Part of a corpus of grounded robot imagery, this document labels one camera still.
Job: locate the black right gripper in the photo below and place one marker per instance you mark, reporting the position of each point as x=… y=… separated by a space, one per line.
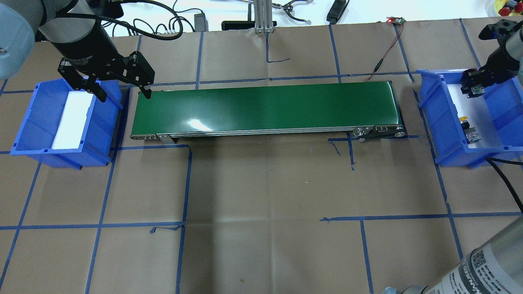
x=497 y=62

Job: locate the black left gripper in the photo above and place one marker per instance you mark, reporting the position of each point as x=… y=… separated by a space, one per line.
x=86 y=48

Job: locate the yellow push button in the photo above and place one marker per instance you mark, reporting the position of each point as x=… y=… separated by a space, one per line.
x=470 y=133

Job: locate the red push button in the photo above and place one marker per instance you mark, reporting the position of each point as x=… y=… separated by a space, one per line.
x=474 y=91

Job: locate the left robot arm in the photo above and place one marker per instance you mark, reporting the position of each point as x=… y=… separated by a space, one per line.
x=72 y=27

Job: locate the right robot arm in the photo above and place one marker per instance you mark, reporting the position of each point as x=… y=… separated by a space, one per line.
x=171 y=61

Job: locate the blue right plastic bin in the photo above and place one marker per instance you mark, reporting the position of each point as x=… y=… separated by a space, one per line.
x=505 y=105

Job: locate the blue plastic bin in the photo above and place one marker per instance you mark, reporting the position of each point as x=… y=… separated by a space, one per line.
x=39 y=127
x=505 y=105

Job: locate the white foam pad right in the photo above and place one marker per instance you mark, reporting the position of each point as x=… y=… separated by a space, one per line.
x=478 y=115

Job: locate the white foam pad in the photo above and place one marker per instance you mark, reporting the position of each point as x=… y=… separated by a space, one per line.
x=73 y=120
x=478 y=115

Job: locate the blue left plastic bin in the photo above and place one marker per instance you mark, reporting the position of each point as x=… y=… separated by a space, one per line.
x=39 y=127

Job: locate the white foam pad left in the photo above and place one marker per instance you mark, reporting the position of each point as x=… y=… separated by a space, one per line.
x=73 y=120

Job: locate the small circuit board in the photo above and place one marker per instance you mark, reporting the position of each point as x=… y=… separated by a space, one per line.
x=395 y=20

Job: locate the green conveyor belt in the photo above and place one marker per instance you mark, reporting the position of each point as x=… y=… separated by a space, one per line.
x=364 y=109

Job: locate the aluminium frame post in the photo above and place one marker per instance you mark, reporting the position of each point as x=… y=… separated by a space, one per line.
x=263 y=16

